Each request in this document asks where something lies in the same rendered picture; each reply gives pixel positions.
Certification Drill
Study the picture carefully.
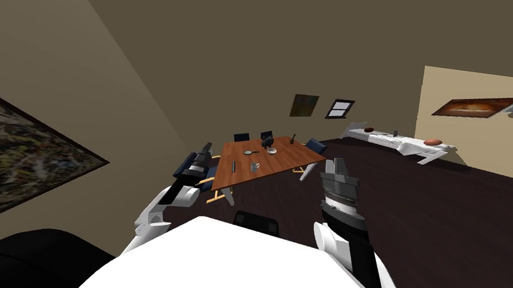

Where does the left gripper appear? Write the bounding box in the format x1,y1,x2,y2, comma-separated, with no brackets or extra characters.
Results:
189,140,215,171

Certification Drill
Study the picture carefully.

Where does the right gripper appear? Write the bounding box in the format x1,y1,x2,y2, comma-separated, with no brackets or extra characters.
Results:
317,154,364,201

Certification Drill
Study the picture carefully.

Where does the brown wooden dining table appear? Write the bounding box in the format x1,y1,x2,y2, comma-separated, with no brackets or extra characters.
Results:
209,127,329,218

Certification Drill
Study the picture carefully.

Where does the small dark-framed window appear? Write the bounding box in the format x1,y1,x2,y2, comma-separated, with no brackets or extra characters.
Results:
324,96,357,123

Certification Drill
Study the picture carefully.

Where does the small green picture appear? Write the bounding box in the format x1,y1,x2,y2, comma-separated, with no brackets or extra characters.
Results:
288,92,320,121

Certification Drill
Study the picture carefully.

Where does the white bed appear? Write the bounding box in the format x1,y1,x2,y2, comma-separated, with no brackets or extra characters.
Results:
337,118,460,170

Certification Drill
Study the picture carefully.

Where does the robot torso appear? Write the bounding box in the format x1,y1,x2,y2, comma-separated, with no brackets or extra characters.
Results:
68,188,439,288

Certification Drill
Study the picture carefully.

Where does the orange landscape painting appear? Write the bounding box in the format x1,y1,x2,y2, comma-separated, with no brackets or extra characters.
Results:
431,86,513,127

